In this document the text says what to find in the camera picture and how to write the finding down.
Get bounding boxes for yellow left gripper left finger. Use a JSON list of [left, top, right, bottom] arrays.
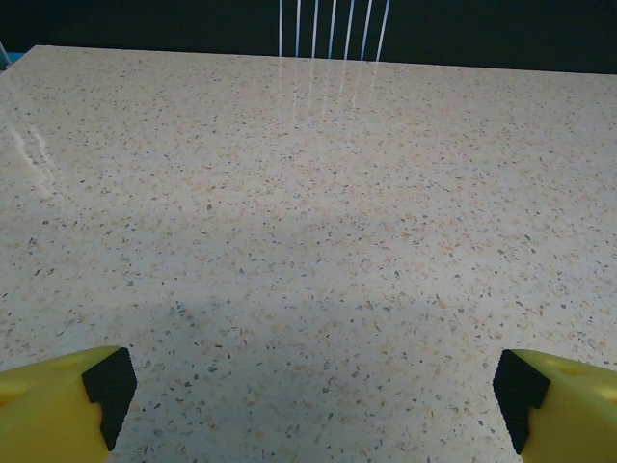
[[0, 344, 140, 463]]

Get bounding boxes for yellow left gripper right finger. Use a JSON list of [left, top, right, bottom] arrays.
[[492, 348, 617, 463]]

